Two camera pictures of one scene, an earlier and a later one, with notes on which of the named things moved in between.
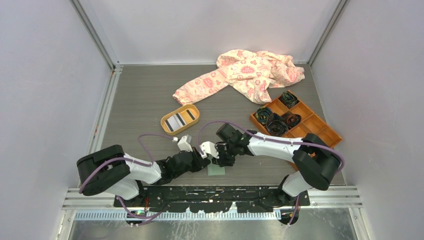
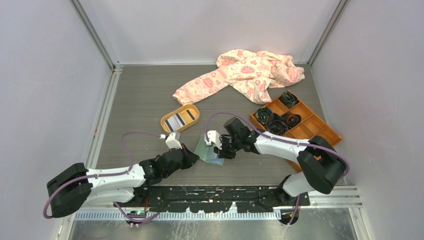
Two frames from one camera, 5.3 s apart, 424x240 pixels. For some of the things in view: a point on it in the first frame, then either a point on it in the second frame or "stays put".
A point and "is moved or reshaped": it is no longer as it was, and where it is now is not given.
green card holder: [215, 169] is moved or reshaped
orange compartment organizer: [287, 116] stays put
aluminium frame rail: [91, 28] stays put
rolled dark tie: [262, 114] stays put
